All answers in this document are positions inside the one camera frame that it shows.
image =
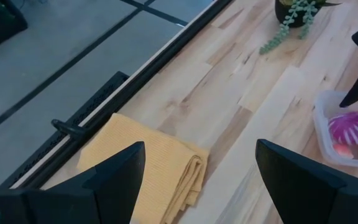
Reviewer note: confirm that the potted succulent plant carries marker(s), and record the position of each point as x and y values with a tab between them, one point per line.
291	15

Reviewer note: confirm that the purple white striped toy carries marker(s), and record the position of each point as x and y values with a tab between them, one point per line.
350	127

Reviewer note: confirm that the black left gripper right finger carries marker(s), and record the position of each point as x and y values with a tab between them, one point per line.
300	193

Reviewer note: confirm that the clear plastic tupperware container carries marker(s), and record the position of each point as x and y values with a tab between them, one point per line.
322	124

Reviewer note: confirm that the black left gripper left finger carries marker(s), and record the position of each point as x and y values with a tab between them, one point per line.
113	186

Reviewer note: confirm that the pink toy fruit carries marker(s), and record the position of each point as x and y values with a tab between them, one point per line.
343	151

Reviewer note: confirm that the folded yellow cloth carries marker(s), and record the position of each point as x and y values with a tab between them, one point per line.
166	155

